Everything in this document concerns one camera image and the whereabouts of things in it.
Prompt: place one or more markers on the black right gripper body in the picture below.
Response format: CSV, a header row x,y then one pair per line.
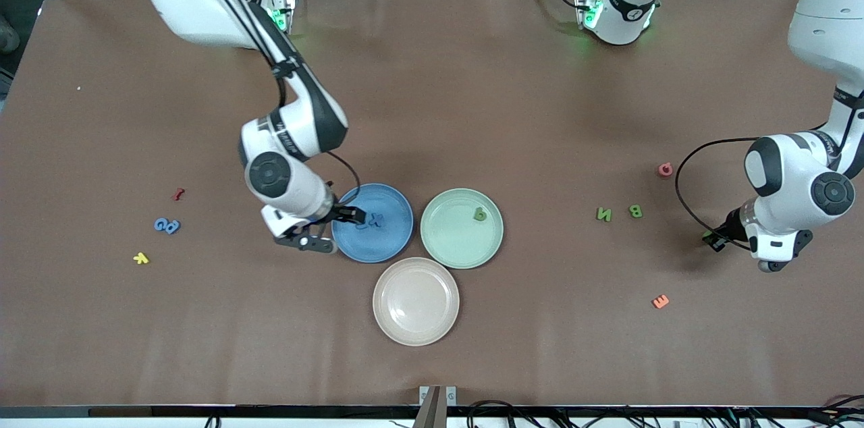
x,y
341,213

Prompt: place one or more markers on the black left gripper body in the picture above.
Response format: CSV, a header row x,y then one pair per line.
x,y
730,226

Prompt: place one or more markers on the blue foam letter x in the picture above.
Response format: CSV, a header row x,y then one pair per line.
x,y
376,219

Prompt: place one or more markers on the green foam letter N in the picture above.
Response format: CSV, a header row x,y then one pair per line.
x,y
604,215

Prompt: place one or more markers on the green foam letter b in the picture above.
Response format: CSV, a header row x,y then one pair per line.
x,y
476,215
635,212

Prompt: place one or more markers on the blue foam letter a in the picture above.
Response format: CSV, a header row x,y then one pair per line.
x,y
177,229

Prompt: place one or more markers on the blue foam letter G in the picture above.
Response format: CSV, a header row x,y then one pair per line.
x,y
156,224

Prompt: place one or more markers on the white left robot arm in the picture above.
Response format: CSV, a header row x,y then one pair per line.
x,y
827,30

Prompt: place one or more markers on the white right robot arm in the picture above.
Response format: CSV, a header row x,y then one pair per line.
x,y
196,3

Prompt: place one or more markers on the blue plate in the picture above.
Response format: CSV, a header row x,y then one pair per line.
x,y
391,242

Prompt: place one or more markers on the orange foam letter E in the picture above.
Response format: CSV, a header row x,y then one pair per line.
x,y
659,304

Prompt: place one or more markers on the pink foam letter G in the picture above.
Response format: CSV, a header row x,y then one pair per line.
x,y
661,170

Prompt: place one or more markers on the green plate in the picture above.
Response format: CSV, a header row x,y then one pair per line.
x,y
452,239

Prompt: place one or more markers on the beige pink plate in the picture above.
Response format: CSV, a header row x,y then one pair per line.
x,y
416,303

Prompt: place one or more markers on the brown table cover sheet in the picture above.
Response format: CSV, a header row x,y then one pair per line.
x,y
432,111

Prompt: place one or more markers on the red foam letter I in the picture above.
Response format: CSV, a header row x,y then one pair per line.
x,y
177,195

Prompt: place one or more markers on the yellow foam letter k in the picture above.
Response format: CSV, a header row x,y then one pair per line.
x,y
140,258

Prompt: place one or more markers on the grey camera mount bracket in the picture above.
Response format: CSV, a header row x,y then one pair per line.
x,y
437,408

